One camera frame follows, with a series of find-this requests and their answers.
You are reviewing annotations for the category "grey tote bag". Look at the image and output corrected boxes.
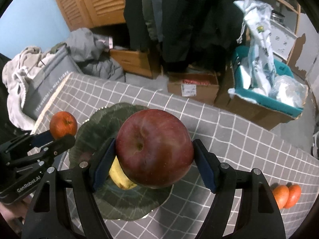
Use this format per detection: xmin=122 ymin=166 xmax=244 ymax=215
xmin=22 ymin=45 xmax=84 ymax=120

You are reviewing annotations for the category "olive green garment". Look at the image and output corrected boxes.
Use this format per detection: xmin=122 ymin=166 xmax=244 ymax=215
xmin=50 ymin=43 xmax=68 ymax=54

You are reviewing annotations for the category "grey checked tablecloth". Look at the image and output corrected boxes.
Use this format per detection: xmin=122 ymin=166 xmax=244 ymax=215
xmin=31 ymin=72 xmax=319 ymax=239

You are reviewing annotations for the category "pink white packet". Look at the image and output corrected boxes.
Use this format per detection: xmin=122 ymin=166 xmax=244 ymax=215
xmin=98 ymin=36 xmax=114 ymax=52

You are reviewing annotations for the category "yellow green mango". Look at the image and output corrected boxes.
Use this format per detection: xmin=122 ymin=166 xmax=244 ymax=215
xmin=109 ymin=156 xmax=138 ymax=190

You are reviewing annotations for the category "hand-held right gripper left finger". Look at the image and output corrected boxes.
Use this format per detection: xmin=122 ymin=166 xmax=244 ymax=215
xmin=21 ymin=137 xmax=117 ymax=239

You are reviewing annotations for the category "wooden louvered wardrobe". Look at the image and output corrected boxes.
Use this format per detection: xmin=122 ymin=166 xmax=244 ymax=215
xmin=48 ymin=0 xmax=127 ymax=30

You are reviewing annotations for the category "green scalloped plate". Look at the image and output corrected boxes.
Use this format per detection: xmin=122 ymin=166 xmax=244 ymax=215
xmin=68 ymin=103 xmax=173 ymax=221

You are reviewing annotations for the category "black hooded coat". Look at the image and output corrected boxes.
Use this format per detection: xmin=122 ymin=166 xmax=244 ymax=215
xmin=123 ymin=0 xmax=247 ymax=71

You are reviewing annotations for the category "wooden drawer unit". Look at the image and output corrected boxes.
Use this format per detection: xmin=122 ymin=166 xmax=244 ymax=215
xmin=109 ymin=48 xmax=163 ymax=79

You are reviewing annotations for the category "clear plastic bag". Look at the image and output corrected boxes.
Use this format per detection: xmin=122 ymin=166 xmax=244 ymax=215
xmin=269 ymin=75 xmax=309 ymax=109

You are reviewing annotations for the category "large orange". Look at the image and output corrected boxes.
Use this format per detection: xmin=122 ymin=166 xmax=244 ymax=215
xmin=272 ymin=185 xmax=290 ymax=210
xmin=284 ymin=184 xmax=301 ymax=209

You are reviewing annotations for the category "small tangerine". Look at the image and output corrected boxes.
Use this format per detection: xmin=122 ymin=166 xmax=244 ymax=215
xmin=49 ymin=111 xmax=78 ymax=140

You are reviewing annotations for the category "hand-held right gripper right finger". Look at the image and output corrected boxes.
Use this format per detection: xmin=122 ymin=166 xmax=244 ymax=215
xmin=193 ymin=139 xmax=286 ymax=239

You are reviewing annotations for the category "large cardboard box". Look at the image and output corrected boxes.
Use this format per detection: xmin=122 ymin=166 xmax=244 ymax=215
xmin=214 ymin=62 xmax=303 ymax=131

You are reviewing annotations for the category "white printed rice bag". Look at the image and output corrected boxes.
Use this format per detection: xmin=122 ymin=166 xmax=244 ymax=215
xmin=233 ymin=0 xmax=277 ymax=96

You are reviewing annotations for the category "red apple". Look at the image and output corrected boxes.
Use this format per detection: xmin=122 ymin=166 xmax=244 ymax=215
xmin=116 ymin=109 xmax=194 ymax=189

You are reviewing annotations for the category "grey jacket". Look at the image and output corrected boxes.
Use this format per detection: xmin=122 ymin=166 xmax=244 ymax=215
xmin=143 ymin=0 xmax=165 ymax=40

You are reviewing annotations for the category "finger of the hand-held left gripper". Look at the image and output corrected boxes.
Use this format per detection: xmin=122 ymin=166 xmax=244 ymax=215
xmin=6 ymin=135 xmax=76 ymax=172
xmin=0 ymin=130 xmax=55 ymax=158

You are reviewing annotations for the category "white patterned basket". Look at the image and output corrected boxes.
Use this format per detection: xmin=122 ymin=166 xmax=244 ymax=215
xmin=269 ymin=20 xmax=298 ymax=60

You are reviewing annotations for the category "person's left hand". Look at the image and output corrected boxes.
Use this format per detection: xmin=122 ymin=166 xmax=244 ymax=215
xmin=0 ymin=202 xmax=25 ymax=232

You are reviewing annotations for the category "steel steamer pot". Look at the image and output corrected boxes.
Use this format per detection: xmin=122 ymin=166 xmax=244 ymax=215
xmin=270 ymin=10 xmax=286 ymax=24

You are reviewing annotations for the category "teal plastic crate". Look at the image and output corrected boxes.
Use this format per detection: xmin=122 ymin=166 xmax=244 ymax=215
xmin=228 ymin=45 xmax=305 ymax=119

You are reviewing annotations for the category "beige hooded garment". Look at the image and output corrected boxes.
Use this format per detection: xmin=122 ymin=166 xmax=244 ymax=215
xmin=2 ymin=46 xmax=50 ymax=131

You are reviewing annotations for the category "small cardboard box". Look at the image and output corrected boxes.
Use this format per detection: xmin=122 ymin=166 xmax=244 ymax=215
xmin=166 ymin=69 xmax=220 ymax=105

